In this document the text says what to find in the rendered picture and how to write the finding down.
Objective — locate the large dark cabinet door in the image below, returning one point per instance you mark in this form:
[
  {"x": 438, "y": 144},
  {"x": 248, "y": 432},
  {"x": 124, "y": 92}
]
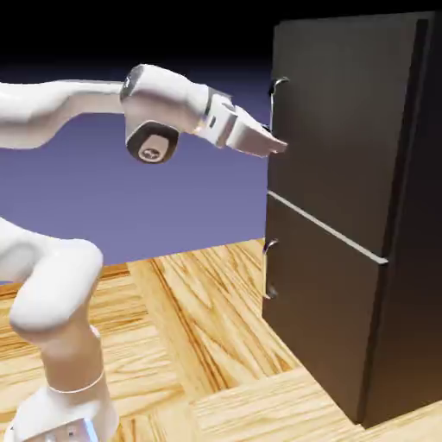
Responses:
[{"x": 338, "y": 145}]

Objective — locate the small dark cabinet door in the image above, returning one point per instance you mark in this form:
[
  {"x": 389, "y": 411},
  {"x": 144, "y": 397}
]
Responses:
[{"x": 317, "y": 304}]

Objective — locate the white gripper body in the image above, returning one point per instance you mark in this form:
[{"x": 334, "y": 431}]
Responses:
[{"x": 248, "y": 136}]

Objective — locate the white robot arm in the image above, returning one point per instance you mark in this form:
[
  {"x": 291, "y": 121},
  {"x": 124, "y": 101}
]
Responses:
[{"x": 157, "y": 95}]

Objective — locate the dark wood cabinet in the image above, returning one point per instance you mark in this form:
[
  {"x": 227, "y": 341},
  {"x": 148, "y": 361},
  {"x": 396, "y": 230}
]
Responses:
[{"x": 407, "y": 241}]

